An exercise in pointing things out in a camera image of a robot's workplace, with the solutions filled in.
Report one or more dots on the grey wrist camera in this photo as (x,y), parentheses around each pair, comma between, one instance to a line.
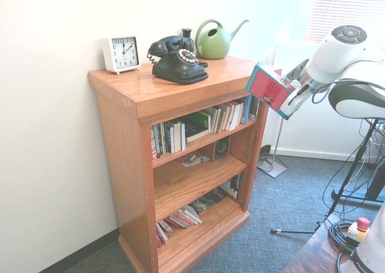
(297,71)

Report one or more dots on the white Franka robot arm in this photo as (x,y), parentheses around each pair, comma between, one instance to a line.
(346,59)

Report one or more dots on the dark blue spine book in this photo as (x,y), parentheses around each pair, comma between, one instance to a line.
(169,137)

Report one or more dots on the teal red paperback book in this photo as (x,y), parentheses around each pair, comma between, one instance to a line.
(267,86)

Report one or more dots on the white hardcover book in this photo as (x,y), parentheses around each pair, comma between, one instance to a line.
(179,136)

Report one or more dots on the white window blinds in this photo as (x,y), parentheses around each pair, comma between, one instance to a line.
(346,2)

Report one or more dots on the cream paperback book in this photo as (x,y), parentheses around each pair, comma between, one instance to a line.
(223,118)
(230,116)
(214,119)
(237,113)

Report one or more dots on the thick black book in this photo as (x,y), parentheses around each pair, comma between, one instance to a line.
(197,133)

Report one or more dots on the red emergency stop button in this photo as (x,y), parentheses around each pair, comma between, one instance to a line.
(363,223)

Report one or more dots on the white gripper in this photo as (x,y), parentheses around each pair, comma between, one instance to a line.
(296,101)

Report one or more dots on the green cover book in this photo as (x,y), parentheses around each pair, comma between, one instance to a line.
(200,118)

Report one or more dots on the wooden bookshelf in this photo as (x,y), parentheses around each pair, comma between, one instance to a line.
(120,164)

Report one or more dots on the light blue spine book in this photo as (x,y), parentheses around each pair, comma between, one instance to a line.
(246,109)

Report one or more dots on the loose paper cards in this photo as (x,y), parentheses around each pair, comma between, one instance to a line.
(188,162)

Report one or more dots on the orange red spine book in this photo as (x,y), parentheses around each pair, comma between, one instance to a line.
(186,217)

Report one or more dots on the small leaning paperback book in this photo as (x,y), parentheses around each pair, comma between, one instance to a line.
(167,226)

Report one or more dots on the small wooden speaker box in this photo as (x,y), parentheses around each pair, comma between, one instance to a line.
(222,148)

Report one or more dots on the white book with red mark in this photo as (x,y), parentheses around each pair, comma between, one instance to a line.
(194,214)

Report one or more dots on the black rotary telephone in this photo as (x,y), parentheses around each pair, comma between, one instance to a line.
(177,68)

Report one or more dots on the green watering can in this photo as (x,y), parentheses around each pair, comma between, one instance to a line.
(213,46)

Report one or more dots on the metal floor stand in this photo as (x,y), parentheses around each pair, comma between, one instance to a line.
(273,170)

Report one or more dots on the grey brown cover book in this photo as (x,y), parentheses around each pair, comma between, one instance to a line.
(161,237)

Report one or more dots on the white square alarm clock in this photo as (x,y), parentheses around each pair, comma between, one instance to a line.
(123,53)

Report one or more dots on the white black cover book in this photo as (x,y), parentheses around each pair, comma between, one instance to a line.
(233,185)

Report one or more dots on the red white spine book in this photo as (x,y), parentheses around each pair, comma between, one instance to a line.
(153,143)

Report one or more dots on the small dark vase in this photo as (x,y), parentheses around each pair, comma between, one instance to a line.
(186,34)

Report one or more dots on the dark green spine book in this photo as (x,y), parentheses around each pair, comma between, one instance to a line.
(160,139)

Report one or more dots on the black tripod stand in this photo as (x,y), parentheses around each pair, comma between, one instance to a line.
(358,153)

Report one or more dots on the flat dark cover book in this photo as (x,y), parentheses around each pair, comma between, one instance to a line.
(209,201)

